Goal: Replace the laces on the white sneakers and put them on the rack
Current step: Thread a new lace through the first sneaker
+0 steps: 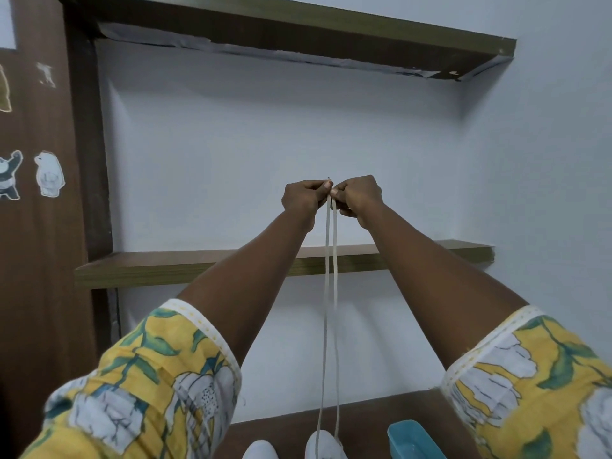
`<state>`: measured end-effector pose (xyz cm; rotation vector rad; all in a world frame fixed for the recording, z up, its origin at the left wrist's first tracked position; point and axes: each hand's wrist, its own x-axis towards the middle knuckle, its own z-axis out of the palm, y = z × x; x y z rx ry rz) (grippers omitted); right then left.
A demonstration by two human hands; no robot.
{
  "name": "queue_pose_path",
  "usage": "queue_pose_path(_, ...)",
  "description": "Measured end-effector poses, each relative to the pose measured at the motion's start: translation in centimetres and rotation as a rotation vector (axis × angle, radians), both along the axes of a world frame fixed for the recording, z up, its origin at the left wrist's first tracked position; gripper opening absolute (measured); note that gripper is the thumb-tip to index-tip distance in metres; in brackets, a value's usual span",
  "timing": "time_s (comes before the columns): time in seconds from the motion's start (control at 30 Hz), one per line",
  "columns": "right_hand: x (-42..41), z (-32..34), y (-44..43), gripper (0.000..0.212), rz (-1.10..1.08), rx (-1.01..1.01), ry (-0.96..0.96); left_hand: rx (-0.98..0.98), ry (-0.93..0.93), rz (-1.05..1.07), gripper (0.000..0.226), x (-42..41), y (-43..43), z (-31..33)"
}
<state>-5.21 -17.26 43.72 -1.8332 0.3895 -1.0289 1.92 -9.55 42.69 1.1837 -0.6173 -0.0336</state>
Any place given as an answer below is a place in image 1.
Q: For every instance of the person's right hand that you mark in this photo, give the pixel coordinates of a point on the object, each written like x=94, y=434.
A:
x=361, y=195

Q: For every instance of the blue plastic basket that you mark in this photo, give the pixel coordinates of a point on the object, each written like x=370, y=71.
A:
x=406, y=446

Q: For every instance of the person's right forearm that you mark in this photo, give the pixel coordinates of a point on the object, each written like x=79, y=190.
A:
x=440, y=286

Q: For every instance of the white paper sheet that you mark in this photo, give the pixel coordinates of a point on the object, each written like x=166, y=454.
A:
x=7, y=21

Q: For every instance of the panda bear sticker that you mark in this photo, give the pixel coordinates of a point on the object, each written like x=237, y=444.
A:
x=9, y=176

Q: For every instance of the cream shoelace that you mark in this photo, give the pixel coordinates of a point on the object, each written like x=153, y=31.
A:
x=327, y=305

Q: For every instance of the person's left forearm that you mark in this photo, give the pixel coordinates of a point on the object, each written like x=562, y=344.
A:
x=248, y=282

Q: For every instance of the white sneaker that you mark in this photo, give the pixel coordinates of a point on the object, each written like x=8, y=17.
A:
x=330, y=449
x=260, y=451

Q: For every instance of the person's left hand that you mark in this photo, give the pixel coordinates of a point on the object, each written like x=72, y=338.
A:
x=303, y=198

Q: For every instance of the dark wooden wall shelf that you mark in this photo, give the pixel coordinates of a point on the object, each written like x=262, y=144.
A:
x=334, y=30

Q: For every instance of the small torn white sticker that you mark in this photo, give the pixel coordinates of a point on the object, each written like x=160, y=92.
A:
x=46, y=75

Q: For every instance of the brown bear sticker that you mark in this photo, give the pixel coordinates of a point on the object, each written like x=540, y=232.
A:
x=4, y=90

